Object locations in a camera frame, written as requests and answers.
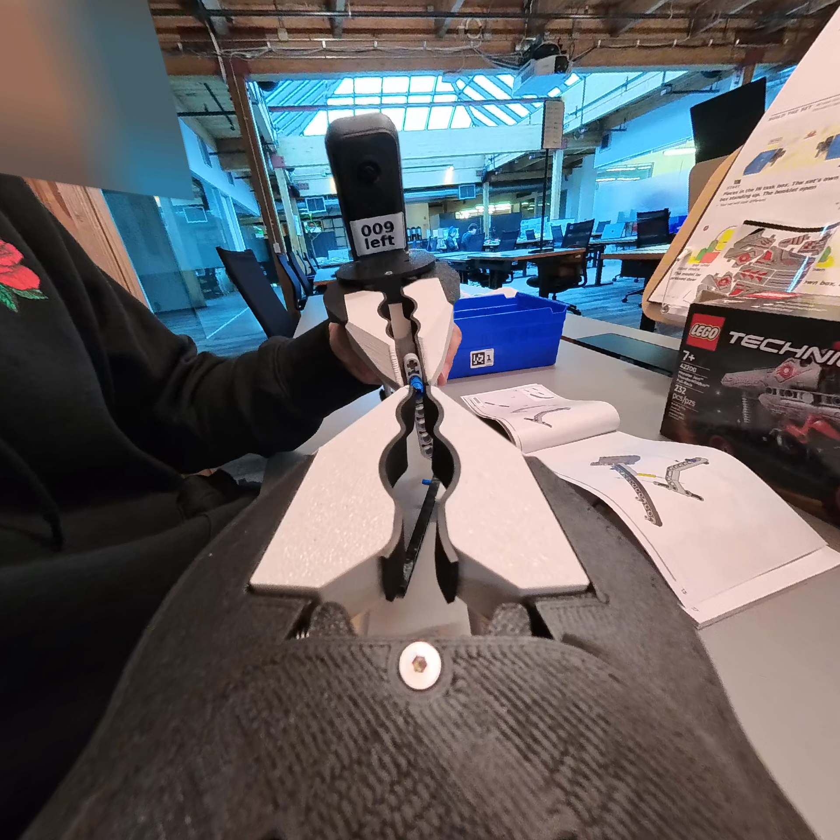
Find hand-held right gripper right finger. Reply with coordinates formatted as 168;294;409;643
425;386;592;636

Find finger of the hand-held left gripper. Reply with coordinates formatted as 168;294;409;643
343;287;404;389
406;277;458;387

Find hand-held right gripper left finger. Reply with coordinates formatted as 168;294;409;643
248;386;411;636

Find grey angled toy beam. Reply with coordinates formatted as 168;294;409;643
403;354;439;460

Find person's left forearm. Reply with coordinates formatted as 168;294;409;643
177;318;395;473

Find black desk pad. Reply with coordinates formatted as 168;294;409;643
563;332;681;376

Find grey desk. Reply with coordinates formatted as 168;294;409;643
266;282;840;840

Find person's left hand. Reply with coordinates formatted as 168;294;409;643
328;322;463;388

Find blue bin with marker label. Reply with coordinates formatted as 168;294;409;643
451;290;569;380

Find rows of desks and chairs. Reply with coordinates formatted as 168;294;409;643
420;210;690;309

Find black office chair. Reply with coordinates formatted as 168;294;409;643
217;246;299;339

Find white instruction booklet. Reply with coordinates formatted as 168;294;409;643
461;384;840;624

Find sign on pole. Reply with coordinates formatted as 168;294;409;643
541;98;567;253

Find white ceiling projector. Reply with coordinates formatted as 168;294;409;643
512;39;572;96

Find person in black sweatshirt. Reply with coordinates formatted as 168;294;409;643
0;174;316;840

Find black printed toy box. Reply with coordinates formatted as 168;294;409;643
659;292;840;526

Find clear toy sticker sheet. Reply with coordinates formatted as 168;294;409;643
696;220;840;303

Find dark monitor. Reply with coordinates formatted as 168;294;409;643
689;77;767;165

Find brown board with instruction sheets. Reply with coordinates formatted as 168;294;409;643
642;13;840;324

